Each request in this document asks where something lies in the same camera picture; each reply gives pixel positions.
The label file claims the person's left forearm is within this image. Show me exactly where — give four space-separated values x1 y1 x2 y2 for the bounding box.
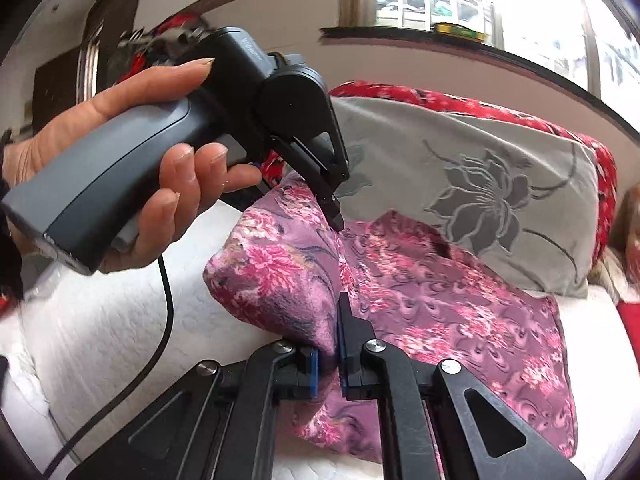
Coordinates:
0 130 27 306

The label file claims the person's left hand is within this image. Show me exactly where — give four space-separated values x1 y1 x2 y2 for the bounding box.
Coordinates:
0 57 263 276

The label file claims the dark window sill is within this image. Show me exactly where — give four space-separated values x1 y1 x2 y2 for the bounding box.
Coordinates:
320 25 640 141

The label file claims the pile of mixed clothes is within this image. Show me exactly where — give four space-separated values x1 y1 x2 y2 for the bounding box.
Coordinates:
117 12 211 71

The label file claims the grey floral pillow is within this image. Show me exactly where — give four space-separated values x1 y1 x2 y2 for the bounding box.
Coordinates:
327 96 603 298

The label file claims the red cloth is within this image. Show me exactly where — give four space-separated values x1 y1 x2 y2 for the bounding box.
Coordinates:
615 300 640 332

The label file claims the window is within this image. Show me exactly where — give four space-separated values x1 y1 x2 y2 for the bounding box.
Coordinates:
350 0 640 126

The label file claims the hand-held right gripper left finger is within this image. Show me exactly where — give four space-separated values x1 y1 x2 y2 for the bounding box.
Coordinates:
65 341 323 480

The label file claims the purple floral shirt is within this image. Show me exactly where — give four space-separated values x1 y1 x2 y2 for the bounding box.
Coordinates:
202 180 578 463

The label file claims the black cable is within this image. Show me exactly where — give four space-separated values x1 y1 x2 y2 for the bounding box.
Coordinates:
42 255 175 478

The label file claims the plastic-wrapped gift basket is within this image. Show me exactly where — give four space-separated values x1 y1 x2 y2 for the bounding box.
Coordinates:
590 185 640 301

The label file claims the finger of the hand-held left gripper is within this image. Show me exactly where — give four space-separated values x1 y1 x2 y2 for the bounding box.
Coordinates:
265 95 351 234

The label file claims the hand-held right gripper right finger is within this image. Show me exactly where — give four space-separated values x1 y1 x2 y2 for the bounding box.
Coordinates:
336 291 588 480

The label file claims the green flat tin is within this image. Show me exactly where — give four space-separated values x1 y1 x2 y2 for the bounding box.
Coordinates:
434 22 488 42

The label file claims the dark wooden wardrobe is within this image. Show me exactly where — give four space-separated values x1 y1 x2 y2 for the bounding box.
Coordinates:
32 0 151 126

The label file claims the white quilted bedspread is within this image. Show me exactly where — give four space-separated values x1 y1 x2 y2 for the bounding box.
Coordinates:
0 205 640 480

